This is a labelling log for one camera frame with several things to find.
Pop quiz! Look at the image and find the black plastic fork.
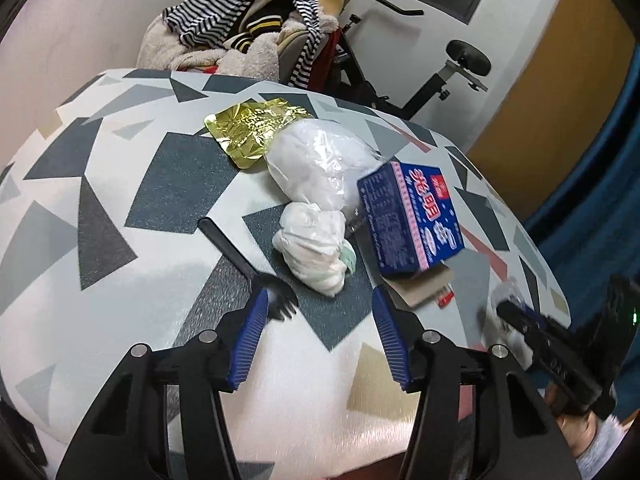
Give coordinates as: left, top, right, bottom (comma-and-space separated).
198, 217, 298, 322

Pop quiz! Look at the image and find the blue carton box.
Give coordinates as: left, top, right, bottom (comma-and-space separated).
357, 160, 464, 278

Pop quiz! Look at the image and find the small white tissue bag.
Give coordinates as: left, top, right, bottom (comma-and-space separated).
272, 202, 357, 298

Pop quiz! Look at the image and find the gold foil wrapper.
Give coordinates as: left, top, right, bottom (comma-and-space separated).
204, 98, 311, 170

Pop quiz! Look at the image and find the blue curtain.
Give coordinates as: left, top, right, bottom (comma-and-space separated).
525, 58, 639, 414

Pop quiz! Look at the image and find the red small wrapper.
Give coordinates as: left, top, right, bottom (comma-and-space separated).
436, 286, 454, 309

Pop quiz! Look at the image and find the brown cardboard piece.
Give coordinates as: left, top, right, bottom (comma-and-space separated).
385, 263, 454, 309

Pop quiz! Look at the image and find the geometric patterned folding table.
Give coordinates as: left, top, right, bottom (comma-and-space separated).
1, 70, 570, 479

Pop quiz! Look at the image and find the orange wooden door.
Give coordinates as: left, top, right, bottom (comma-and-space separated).
469, 0, 636, 220

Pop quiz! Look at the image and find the large clear bag of tissue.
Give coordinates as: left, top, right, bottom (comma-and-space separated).
265, 118, 384, 220

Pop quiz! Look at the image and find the black exercise bike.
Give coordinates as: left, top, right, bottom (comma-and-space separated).
326, 0, 491, 119

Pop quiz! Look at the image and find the striped clothes pile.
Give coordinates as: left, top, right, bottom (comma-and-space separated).
136, 0, 343, 91

